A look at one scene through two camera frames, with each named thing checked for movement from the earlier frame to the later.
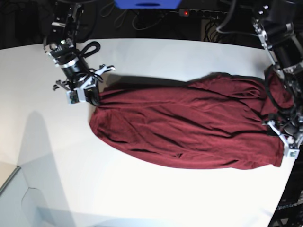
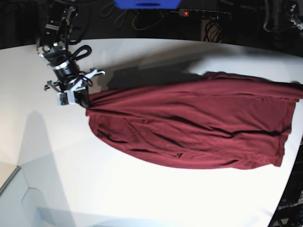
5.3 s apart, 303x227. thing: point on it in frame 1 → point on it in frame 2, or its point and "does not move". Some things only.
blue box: x=147 y=4 does not move
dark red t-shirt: x=218 y=121 does not move
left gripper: x=85 y=89 → x=74 y=90
